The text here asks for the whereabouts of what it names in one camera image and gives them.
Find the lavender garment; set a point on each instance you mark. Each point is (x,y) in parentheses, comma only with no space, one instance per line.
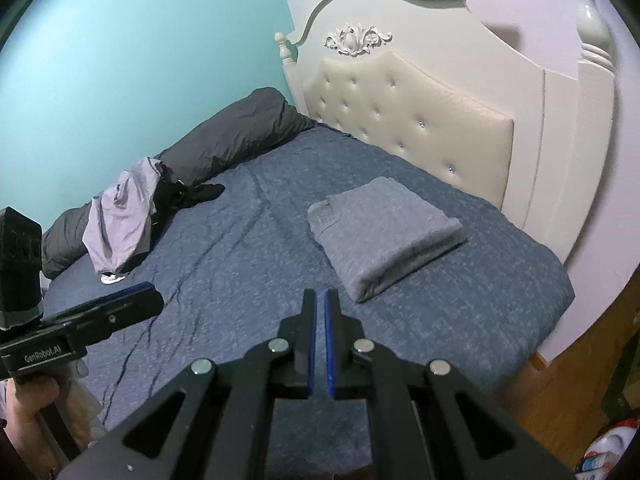
(120,220)

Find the blue patterned bedspread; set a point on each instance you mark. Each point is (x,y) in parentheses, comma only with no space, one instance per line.
(250,260)

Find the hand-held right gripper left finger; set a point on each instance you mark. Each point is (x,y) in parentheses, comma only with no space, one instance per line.
(311,350)

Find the small white garment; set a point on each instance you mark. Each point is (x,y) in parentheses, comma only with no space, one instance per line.
(112,278)

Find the black garment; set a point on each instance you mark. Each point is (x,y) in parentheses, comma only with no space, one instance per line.
(195,195)

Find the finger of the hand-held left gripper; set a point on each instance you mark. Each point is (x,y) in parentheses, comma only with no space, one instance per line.
(135,305)

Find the dark furniture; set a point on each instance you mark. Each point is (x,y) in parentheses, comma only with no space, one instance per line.
(620,375)

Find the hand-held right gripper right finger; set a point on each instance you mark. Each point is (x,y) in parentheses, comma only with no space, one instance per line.
(330,350)

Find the grey knit sweater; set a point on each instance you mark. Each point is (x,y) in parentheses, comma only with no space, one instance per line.
(380,230)

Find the dark grey pillow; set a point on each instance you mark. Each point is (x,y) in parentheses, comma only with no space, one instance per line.
(240,130)

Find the white tufted headboard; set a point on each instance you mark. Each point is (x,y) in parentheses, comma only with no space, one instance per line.
(400,100)

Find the colourful bag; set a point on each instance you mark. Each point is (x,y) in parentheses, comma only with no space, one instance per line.
(607,447)

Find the person's left hand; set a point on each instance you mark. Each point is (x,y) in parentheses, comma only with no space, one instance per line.
(22,410)

